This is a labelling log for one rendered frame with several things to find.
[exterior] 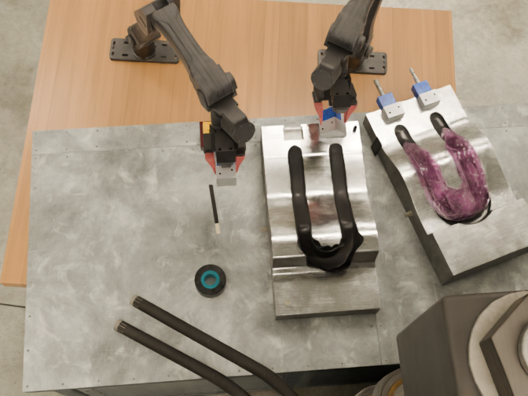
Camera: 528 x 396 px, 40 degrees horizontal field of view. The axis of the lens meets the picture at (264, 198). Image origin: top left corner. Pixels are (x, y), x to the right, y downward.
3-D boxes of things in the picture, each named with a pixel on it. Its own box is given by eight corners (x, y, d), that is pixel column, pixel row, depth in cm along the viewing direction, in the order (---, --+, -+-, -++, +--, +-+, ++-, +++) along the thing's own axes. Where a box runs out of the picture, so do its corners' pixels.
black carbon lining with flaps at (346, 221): (284, 148, 190) (287, 133, 181) (345, 145, 191) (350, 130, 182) (297, 276, 178) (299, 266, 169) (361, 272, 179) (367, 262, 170)
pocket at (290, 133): (281, 131, 194) (282, 125, 190) (301, 130, 194) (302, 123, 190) (283, 146, 192) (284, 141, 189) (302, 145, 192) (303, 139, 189)
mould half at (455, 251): (362, 122, 201) (368, 104, 191) (445, 93, 205) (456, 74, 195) (441, 286, 185) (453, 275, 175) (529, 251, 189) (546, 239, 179)
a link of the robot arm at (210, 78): (239, 82, 159) (165, -25, 163) (204, 103, 157) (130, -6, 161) (235, 102, 171) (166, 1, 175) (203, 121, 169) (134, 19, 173)
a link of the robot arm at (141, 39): (158, 39, 200) (177, 17, 169) (137, 51, 198) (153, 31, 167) (146, 20, 199) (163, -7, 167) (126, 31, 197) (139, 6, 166)
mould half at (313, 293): (260, 141, 198) (261, 119, 186) (353, 135, 200) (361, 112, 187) (275, 320, 181) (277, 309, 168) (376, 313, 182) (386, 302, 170)
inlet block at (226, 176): (214, 139, 186) (213, 130, 181) (232, 138, 186) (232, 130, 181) (217, 186, 182) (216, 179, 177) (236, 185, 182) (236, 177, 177)
